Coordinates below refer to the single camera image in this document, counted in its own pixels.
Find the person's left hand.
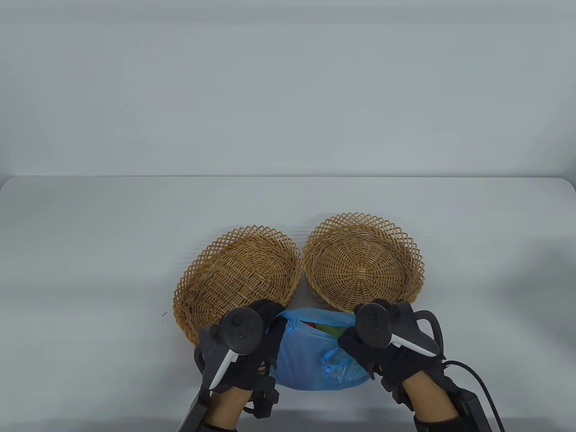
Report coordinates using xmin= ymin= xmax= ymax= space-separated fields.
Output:
xmin=200 ymin=299 xmax=286 ymax=393

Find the person's right hand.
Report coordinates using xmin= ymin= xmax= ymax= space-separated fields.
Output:
xmin=338 ymin=301 xmax=446 ymax=392

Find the blue plastic bag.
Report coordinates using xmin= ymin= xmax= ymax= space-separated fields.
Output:
xmin=270 ymin=308 xmax=374 ymax=393

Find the person's left forearm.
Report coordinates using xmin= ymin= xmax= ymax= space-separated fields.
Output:
xmin=207 ymin=387 xmax=252 ymax=428

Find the person's right forearm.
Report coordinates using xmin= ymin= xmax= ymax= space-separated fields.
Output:
xmin=403 ymin=371 xmax=459 ymax=421

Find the oval wicker basket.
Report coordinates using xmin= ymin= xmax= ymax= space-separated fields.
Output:
xmin=173 ymin=224 xmax=302 ymax=346

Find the round wicker basket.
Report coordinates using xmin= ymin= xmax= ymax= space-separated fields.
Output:
xmin=303 ymin=212 xmax=424 ymax=313

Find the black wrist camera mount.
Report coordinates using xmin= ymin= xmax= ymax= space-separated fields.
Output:
xmin=380 ymin=369 xmax=405 ymax=408
xmin=245 ymin=376 xmax=279 ymax=419

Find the dark grey strapped box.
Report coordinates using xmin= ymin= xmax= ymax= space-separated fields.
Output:
xmin=180 ymin=389 xmax=210 ymax=432
xmin=457 ymin=388 xmax=495 ymax=432

